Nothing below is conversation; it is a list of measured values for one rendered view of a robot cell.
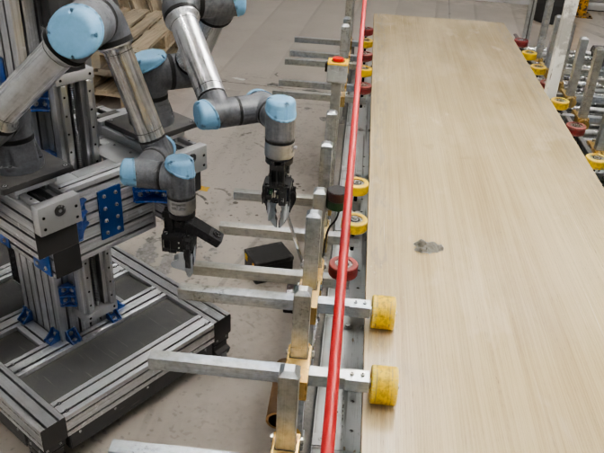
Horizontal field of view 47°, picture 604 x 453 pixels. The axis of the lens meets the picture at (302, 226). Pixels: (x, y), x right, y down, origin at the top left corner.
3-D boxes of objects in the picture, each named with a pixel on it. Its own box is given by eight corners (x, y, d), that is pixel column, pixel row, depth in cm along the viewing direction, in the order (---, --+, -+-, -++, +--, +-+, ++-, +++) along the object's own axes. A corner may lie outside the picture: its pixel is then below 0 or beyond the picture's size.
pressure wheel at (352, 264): (325, 303, 194) (328, 268, 188) (327, 286, 201) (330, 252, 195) (354, 306, 193) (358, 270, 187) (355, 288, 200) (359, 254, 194)
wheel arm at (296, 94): (271, 98, 326) (271, 90, 324) (272, 96, 329) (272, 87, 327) (365, 106, 324) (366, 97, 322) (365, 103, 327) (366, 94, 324)
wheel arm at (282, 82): (278, 87, 349) (278, 79, 347) (279, 85, 352) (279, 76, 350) (365, 94, 347) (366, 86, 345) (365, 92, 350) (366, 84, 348)
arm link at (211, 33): (159, 65, 238) (191, -36, 189) (201, 60, 244) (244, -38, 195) (168, 96, 235) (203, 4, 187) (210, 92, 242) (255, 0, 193)
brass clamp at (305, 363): (279, 398, 144) (279, 379, 141) (286, 355, 156) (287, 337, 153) (308, 402, 144) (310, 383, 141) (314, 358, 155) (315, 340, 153)
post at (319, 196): (304, 334, 208) (313, 190, 184) (305, 327, 211) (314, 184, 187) (315, 335, 208) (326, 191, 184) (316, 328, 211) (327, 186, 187)
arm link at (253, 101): (229, 89, 181) (245, 102, 173) (269, 84, 186) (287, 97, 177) (229, 118, 185) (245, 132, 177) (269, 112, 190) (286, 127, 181)
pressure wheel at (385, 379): (373, 368, 142) (371, 360, 150) (369, 407, 142) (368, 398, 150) (402, 370, 142) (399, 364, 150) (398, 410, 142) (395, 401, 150)
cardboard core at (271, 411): (265, 412, 255) (276, 357, 281) (265, 427, 259) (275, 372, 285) (288, 413, 254) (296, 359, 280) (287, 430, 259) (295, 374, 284)
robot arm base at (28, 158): (-22, 164, 202) (-28, 132, 197) (26, 149, 213) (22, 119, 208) (7, 182, 194) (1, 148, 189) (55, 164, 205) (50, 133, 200)
